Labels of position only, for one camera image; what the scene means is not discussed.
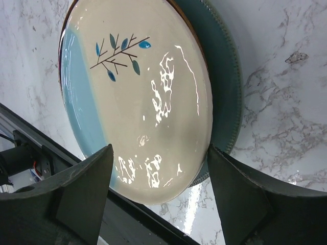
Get dark blue floral plate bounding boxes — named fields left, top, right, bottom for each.
left=58, top=1, right=242, bottom=160

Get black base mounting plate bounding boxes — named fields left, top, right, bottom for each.
left=1, top=106, right=195, bottom=244

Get cream blue leaf plate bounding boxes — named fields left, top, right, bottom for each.
left=58, top=1, right=213, bottom=205

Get grey-green ribbed plate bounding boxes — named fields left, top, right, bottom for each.
left=189, top=0, right=243, bottom=187

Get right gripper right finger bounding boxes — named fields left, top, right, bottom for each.
left=208, top=145, right=326, bottom=244

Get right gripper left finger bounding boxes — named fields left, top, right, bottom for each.
left=1, top=145, right=113, bottom=244

